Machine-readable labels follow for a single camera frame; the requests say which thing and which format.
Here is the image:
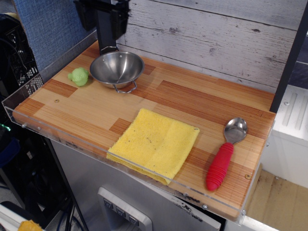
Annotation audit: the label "clear acrylic table guard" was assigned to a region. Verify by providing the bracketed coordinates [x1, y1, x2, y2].
[3, 42, 275, 222]

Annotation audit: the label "white ribbed cabinet right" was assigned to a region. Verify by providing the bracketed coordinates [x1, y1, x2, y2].
[261, 85, 308, 188]

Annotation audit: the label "dark grey left post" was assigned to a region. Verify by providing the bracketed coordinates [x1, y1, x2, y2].
[96, 10, 117, 55]

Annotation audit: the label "stainless steel appliance below table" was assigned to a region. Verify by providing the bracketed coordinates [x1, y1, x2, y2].
[51, 141, 225, 231]

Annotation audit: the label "dark grey post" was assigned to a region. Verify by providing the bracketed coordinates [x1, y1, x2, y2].
[96, 10, 117, 55]
[270, 4, 308, 113]

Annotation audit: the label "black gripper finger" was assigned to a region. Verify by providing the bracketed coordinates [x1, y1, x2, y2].
[110, 11, 128, 40]
[74, 2, 96, 31]

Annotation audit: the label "dark grey right post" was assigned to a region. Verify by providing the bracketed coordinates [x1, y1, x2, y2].
[270, 4, 308, 113]

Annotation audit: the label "red handled metal spoon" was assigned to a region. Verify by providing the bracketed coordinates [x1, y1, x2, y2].
[205, 117, 247, 191]

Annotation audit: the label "yellow object bottom left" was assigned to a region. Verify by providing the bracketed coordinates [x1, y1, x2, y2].
[18, 220, 43, 231]

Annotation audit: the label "steel bowl with wire handles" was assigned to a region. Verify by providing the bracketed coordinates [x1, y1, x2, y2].
[90, 51, 145, 93]

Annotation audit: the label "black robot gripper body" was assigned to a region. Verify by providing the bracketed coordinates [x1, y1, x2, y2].
[73, 0, 130, 13]

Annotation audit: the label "yellow folded cloth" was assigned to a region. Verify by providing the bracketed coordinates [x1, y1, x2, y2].
[107, 108, 200, 185]

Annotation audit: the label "green toy figure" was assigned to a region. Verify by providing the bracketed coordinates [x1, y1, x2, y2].
[68, 67, 89, 87]

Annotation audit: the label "black plastic crate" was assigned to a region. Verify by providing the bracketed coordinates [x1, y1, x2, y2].
[0, 26, 39, 87]

